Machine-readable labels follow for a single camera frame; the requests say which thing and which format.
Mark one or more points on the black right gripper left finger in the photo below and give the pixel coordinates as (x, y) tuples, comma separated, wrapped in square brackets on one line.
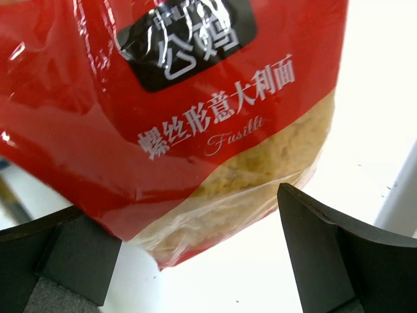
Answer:
[(62, 262)]

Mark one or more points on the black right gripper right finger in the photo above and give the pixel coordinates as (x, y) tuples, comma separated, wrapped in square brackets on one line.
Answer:
[(342, 264)]

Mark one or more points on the red fusilli pasta bag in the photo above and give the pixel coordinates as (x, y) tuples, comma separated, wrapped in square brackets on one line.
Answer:
[(171, 123)]

